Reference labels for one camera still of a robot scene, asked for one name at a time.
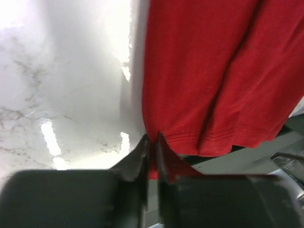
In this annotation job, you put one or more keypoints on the dark red t shirt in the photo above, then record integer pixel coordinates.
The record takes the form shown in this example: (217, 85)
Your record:
(221, 73)

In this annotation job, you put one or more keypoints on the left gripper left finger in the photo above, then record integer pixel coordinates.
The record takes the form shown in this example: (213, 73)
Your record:
(112, 198)

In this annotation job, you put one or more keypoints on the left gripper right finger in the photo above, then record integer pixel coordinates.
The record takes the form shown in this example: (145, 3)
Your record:
(190, 199)

